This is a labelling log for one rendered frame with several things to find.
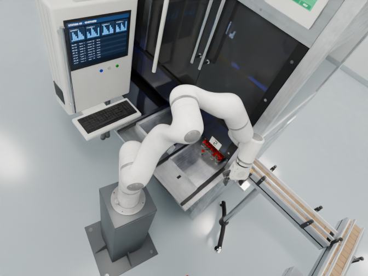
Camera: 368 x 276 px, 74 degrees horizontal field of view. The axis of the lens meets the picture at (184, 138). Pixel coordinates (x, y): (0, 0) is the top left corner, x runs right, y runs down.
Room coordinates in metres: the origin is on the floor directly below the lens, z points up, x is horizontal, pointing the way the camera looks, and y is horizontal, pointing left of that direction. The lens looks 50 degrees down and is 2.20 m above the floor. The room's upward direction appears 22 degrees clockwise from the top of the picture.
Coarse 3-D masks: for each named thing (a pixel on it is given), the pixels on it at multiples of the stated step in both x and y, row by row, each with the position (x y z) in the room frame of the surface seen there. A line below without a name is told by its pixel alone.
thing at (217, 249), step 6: (222, 204) 1.18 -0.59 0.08; (222, 210) 1.11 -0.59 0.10; (222, 216) 1.05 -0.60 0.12; (222, 222) 0.98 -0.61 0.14; (228, 222) 1.01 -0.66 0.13; (222, 228) 0.94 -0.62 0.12; (222, 234) 0.89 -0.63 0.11; (222, 240) 0.85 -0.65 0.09; (216, 246) 0.81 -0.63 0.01; (216, 252) 0.76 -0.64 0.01
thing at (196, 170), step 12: (192, 144) 1.08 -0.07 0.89; (180, 156) 0.95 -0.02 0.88; (192, 156) 0.99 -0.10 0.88; (204, 156) 1.03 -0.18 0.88; (180, 168) 0.86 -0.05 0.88; (192, 168) 0.90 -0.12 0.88; (204, 168) 0.93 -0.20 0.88; (216, 168) 0.97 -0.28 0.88; (192, 180) 0.81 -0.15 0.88; (204, 180) 0.85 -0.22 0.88
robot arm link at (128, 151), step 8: (128, 144) 0.62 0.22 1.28; (136, 144) 0.63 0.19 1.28; (120, 152) 0.58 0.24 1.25; (128, 152) 0.58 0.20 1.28; (136, 152) 0.59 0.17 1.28; (120, 160) 0.55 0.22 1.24; (128, 160) 0.54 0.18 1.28; (120, 184) 0.51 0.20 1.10; (128, 192) 0.50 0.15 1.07; (136, 192) 0.52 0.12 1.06
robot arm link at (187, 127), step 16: (176, 112) 0.59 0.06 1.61; (192, 112) 0.59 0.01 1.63; (160, 128) 0.58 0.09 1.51; (176, 128) 0.54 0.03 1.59; (192, 128) 0.54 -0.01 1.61; (144, 144) 0.56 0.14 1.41; (160, 144) 0.55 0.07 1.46; (144, 160) 0.53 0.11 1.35; (128, 176) 0.47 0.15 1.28; (144, 176) 0.50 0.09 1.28
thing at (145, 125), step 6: (168, 108) 1.31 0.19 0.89; (156, 114) 1.20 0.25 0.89; (162, 114) 1.24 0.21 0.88; (168, 114) 1.26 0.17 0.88; (144, 120) 1.11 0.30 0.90; (150, 120) 1.14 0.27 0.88; (156, 120) 1.16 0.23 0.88; (162, 120) 1.18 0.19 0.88; (168, 120) 1.21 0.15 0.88; (138, 126) 1.04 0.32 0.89; (144, 126) 1.07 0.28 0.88; (150, 126) 1.09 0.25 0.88; (144, 132) 1.01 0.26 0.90
